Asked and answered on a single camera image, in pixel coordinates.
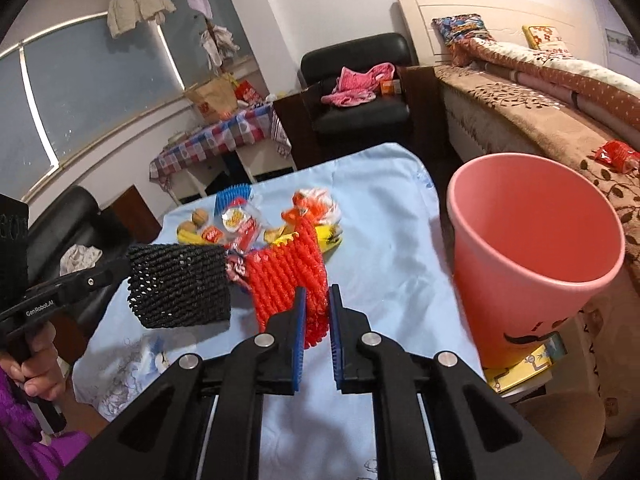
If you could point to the orange box on armchair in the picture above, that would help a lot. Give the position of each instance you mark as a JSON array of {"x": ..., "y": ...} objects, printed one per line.
[{"x": 390, "y": 87}]

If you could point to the black leather armchair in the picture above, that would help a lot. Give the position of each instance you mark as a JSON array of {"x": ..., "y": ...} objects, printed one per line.
[{"x": 341, "y": 131}]

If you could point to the black sofa at left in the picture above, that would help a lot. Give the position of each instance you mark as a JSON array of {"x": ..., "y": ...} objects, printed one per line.
[{"x": 74, "y": 218}]

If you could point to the light blue table cloth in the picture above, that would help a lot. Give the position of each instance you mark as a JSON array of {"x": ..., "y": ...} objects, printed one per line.
[{"x": 390, "y": 265}]

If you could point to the yellow book under bucket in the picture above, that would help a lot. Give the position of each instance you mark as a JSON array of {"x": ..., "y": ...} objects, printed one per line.
[{"x": 531, "y": 373}]

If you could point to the checkered tablecloth desk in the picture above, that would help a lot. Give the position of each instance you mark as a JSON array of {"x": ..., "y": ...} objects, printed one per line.
[{"x": 248, "y": 127}]

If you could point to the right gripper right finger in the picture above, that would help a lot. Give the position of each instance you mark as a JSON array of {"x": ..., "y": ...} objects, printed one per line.
[{"x": 367, "y": 362}]

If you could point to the left hand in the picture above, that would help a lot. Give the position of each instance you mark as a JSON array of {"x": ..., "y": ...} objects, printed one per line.
[{"x": 40, "y": 376}]

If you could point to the brown paper shopping bag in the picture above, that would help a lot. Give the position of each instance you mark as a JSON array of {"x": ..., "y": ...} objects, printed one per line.
[{"x": 215, "y": 100}]

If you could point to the red gift bag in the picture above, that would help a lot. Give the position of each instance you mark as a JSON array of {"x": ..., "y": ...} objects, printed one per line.
[{"x": 246, "y": 93}]

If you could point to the yellow patterned pillow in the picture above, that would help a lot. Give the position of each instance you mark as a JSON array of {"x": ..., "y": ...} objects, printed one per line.
[{"x": 544, "y": 38}]

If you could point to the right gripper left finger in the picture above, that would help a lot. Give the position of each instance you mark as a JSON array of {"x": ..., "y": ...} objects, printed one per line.
[{"x": 219, "y": 435}]

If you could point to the brown walnut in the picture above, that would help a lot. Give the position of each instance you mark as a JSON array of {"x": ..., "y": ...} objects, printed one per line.
[
  {"x": 188, "y": 226},
  {"x": 199, "y": 217}
]

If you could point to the bed with brown blanket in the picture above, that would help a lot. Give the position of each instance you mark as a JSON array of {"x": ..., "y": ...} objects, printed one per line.
[{"x": 493, "y": 110}]

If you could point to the red foam fruit net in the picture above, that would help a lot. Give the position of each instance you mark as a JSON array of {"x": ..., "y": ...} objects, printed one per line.
[{"x": 275, "y": 272}]

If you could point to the pink clothes on armchair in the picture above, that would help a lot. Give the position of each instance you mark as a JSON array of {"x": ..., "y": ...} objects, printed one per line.
[{"x": 355, "y": 88}]

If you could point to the purple sleeve forearm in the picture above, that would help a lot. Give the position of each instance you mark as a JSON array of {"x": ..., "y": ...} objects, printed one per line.
[{"x": 45, "y": 460}]

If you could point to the hanging white clothes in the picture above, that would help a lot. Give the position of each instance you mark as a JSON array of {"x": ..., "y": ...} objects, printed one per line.
[{"x": 124, "y": 15}]

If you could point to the orange white plastic bag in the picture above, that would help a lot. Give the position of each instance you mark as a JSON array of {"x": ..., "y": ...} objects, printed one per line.
[{"x": 315, "y": 205}]

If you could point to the rolled floral quilt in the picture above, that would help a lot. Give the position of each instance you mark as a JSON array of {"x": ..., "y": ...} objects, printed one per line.
[{"x": 614, "y": 92}]

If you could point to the dark wooden side cabinet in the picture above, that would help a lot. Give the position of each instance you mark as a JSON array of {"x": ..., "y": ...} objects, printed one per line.
[{"x": 294, "y": 112}]

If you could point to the colourful cartoon pillow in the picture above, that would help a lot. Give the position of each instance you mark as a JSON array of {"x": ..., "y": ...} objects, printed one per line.
[{"x": 460, "y": 27}]

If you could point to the hanging white rags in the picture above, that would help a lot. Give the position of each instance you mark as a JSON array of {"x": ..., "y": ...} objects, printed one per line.
[{"x": 218, "y": 44}]

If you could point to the red snack packet on bed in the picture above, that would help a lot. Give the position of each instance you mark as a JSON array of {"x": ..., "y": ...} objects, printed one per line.
[{"x": 619, "y": 156}]

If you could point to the black foam fruit net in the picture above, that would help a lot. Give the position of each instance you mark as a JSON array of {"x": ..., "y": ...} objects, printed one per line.
[{"x": 174, "y": 286}]

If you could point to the pink plastic trash bucket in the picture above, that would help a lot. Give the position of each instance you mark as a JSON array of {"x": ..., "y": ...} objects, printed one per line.
[{"x": 534, "y": 241}]

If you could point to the white headboard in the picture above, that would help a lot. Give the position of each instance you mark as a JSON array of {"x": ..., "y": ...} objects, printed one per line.
[{"x": 504, "y": 19}]

